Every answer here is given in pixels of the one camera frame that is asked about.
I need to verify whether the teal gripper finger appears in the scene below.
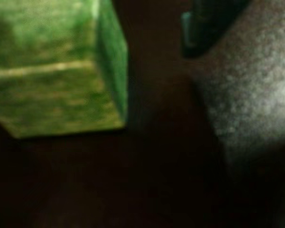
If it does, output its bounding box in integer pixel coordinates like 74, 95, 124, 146
180, 0, 250, 58

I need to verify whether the green square wooden block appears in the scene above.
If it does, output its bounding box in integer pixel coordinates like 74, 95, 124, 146
0, 0, 129, 139

